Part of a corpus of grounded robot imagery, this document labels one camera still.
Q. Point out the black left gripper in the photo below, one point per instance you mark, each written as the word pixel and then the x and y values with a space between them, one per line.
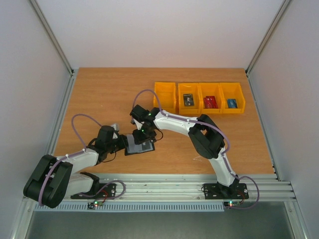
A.
pixel 124 143

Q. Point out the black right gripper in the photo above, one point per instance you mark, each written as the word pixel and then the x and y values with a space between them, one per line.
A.
pixel 143 136

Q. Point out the black leather card holder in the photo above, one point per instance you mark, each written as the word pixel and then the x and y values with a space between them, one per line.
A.
pixel 133 148

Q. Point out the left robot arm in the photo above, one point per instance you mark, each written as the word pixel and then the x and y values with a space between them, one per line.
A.
pixel 56 178

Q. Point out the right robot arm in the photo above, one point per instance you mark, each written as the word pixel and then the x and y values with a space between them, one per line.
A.
pixel 207 139

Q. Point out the black card in bin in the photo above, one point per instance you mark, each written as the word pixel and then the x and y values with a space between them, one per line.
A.
pixel 188 100

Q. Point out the red card in bin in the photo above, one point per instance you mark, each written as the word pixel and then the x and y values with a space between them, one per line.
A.
pixel 210 102

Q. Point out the blue card in bin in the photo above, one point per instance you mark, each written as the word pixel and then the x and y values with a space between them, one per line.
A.
pixel 232 104

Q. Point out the yellow bin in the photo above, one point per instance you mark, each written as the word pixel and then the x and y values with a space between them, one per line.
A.
pixel 232 90
pixel 211 89
pixel 189 88
pixel 166 92

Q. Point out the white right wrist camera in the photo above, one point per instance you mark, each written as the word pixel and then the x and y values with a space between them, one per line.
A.
pixel 136 123

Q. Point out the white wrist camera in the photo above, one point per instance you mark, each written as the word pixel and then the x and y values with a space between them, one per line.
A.
pixel 136 123
pixel 116 129

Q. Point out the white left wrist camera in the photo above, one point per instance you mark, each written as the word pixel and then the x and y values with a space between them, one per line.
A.
pixel 116 129

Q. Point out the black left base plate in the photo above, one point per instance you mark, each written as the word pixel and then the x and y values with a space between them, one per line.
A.
pixel 110 190

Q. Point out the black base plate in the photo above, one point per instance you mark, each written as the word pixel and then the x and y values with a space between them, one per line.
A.
pixel 214 191
pixel 110 190

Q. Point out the aluminium frame post left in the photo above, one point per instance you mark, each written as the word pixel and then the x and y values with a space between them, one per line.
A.
pixel 48 30

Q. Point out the aluminium frame post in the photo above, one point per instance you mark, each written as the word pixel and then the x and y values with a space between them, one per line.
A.
pixel 268 35
pixel 48 30

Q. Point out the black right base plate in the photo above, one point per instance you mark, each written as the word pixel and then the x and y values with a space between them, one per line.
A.
pixel 214 191

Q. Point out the grey slotted cable duct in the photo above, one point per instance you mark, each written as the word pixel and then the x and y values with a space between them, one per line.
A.
pixel 130 207

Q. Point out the aluminium rail base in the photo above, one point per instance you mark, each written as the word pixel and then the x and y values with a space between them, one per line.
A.
pixel 187 187

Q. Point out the aluminium frame post right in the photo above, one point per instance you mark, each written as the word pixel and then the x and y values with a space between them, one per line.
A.
pixel 268 35

